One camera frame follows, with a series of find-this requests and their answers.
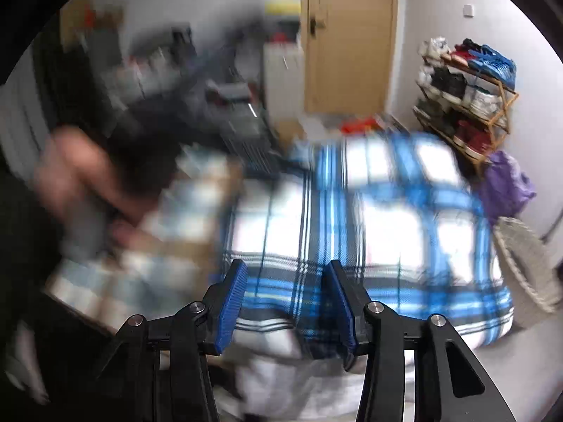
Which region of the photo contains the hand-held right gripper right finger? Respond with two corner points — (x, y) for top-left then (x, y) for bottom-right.
(323, 260), (517, 422)

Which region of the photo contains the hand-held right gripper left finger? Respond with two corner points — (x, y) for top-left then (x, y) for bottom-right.
(94, 259), (249, 422)

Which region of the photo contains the blue plaid shirt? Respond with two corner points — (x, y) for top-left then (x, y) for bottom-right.
(220, 133), (514, 359)

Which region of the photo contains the person's left hand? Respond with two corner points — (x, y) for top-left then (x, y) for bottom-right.
(33, 124), (148, 247)

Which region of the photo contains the silver suitcase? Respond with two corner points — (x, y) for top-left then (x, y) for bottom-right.
(217, 97), (271, 152)

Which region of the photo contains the white upright suitcase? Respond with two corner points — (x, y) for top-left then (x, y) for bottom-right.
(263, 43), (305, 139)

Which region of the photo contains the red plastic bag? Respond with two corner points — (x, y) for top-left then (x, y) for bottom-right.
(341, 116), (385, 135)

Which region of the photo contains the white woven laundry basket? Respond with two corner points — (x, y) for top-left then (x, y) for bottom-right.
(492, 217), (560, 330)

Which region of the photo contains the yellow shoe box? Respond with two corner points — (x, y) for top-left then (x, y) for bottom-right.
(265, 1), (302, 17)

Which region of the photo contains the purple bag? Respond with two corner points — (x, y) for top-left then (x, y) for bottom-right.
(479, 149), (536, 226)

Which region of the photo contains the wooden door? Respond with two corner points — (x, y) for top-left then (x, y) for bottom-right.
(300, 0), (399, 116)

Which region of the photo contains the wooden shoe rack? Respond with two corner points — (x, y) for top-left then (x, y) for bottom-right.
(412, 53), (520, 164)

